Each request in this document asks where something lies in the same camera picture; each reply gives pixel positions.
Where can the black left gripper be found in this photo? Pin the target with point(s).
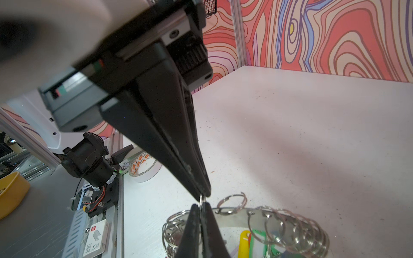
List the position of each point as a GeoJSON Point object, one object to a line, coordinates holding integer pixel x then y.
{"type": "Point", "coordinates": [160, 48]}

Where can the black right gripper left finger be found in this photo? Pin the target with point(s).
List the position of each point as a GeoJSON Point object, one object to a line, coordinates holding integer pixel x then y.
{"type": "Point", "coordinates": [189, 244]}

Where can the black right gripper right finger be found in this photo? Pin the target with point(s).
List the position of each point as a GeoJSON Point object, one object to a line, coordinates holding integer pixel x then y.
{"type": "Point", "coordinates": [213, 245]}

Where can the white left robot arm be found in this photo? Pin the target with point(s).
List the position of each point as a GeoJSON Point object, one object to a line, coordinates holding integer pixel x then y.
{"type": "Point", "coordinates": [64, 142]}

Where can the white tape roll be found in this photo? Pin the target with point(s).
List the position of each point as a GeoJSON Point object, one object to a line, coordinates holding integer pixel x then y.
{"type": "Point", "coordinates": [143, 168]}

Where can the white staples box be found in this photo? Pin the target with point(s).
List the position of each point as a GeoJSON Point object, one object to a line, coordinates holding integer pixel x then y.
{"type": "Point", "coordinates": [96, 239]}

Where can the yellow plastic tray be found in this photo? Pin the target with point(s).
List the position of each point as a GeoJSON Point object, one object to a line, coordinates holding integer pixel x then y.
{"type": "Point", "coordinates": [14, 187]}

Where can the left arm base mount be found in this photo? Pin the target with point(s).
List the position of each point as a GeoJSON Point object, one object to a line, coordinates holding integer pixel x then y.
{"type": "Point", "coordinates": [94, 201]}

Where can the black wire basket left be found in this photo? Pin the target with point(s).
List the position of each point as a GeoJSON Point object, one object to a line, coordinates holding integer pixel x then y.
{"type": "Point", "coordinates": [210, 7]}

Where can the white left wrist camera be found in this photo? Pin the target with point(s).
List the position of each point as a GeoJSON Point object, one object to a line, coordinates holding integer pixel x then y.
{"type": "Point", "coordinates": [40, 39]}

